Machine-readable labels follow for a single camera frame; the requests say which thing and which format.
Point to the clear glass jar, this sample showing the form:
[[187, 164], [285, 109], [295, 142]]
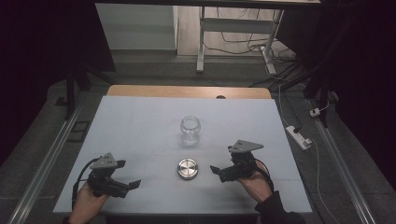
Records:
[[190, 132]]

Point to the metal floor rail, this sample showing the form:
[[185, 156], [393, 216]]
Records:
[[341, 168], [43, 169]]

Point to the small white adapter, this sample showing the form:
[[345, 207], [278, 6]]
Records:
[[314, 112]]

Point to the person's left hand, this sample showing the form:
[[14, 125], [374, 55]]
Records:
[[85, 203]]

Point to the person's right hand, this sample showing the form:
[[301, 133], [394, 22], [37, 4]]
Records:
[[257, 186]]

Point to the black plug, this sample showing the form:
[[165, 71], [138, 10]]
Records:
[[298, 128]]

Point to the wooden table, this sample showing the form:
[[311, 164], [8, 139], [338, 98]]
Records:
[[174, 91]]

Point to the white desk frame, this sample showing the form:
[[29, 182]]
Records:
[[236, 25]]

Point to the white power strip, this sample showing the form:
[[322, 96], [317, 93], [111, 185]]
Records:
[[297, 137]]

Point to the pale blue board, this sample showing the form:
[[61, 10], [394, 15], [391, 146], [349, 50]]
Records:
[[146, 124]]

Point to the round silver metal lid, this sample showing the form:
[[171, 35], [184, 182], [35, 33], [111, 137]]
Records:
[[187, 169]]

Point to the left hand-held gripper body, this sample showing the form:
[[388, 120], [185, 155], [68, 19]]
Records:
[[102, 179]]

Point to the black stand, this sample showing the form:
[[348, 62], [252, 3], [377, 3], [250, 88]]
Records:
[[322, 93], [71, 90]]

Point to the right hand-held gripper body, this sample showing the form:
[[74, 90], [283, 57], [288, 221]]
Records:
[[244, 165]]

